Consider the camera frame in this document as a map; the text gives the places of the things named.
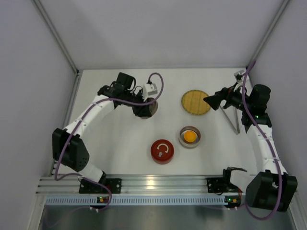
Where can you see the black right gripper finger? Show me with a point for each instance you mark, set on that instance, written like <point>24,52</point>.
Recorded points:
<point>224,91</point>
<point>214,101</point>

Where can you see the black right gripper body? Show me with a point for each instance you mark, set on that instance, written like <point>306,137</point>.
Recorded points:
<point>223,96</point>

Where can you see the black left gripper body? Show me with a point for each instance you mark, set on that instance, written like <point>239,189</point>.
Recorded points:
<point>143,110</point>

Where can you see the beige round lid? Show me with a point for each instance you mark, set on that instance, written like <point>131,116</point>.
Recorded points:
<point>149,110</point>

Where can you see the steel tongs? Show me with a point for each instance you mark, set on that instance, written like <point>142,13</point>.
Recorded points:
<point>234,125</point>

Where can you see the orange round fruit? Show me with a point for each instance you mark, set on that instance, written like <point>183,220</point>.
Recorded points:
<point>190,136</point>

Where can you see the red round lid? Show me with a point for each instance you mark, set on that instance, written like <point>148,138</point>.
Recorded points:
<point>162,149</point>

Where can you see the red-banded steel container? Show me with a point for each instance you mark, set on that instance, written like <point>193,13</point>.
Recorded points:
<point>161,161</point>

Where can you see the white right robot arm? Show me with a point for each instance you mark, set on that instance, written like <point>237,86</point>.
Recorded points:
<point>272,188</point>

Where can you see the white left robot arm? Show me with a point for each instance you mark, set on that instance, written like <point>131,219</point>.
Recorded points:
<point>68,146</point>

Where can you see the round bamboo plate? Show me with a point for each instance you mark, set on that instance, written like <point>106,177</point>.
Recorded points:
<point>193,103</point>

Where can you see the beige-banded steel container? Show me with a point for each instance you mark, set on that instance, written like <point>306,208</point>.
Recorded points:
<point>186,144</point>

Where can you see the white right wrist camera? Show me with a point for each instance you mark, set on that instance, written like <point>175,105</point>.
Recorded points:
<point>239,75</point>

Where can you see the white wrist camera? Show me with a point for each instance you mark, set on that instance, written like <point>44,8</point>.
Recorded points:
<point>149,89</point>
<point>239,75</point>

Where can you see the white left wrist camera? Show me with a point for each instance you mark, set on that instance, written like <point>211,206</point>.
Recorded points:
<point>149,89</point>

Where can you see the right aluminium frame post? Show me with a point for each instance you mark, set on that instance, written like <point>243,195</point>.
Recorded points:
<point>284,4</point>

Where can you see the aluminium frame post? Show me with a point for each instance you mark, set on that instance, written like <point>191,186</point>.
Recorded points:
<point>56,36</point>
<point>284,4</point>

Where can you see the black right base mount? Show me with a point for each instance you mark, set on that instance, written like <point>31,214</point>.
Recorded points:
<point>220,185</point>

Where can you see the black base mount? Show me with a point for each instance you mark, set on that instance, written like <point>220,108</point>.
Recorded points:
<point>220,185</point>
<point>113,184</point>

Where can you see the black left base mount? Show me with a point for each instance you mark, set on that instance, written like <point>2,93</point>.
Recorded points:
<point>113,184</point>

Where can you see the slotted cable duct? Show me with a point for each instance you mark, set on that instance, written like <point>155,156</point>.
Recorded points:
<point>143,200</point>

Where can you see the left aluminium frame post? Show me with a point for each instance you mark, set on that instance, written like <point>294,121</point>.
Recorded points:
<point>56,36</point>

